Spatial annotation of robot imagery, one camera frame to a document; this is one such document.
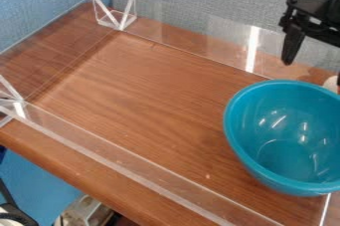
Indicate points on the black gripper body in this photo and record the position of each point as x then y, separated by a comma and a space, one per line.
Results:
318, 16

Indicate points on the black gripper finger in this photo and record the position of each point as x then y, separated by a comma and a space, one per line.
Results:
294, 39

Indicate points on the white toy mushroom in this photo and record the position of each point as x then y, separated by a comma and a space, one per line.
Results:
331, 85

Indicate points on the blue plastic bowl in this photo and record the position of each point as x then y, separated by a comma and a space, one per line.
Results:
282, 126

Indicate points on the clear acrylic back barrier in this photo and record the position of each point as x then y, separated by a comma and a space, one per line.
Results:
243, 46

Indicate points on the clear acrylic barrier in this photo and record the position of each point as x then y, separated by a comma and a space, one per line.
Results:
243, 46
143, 190

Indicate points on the clear acrylic front barrier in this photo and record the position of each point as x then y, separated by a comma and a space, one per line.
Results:
143, 190

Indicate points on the white power strip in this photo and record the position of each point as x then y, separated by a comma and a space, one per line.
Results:
86, 212

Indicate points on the clear acrylic corner bracket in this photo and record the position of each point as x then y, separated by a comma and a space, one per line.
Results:
112, 18

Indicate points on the clear acrylic left bracket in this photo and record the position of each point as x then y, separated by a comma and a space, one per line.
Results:
11, 102

